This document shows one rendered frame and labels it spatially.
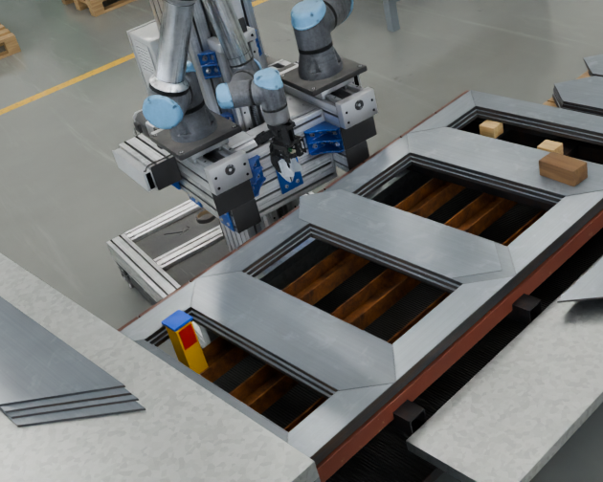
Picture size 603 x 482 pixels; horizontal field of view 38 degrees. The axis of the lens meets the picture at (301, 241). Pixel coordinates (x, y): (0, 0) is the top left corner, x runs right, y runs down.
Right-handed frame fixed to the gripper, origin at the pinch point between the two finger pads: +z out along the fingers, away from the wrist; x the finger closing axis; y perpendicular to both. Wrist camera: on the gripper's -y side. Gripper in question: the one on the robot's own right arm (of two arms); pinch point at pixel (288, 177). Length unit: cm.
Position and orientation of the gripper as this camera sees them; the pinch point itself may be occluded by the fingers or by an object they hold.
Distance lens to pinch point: 271.5
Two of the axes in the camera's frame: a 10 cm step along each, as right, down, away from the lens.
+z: 2.1, 8.1, 5.4
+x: 6.9, -5.1, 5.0
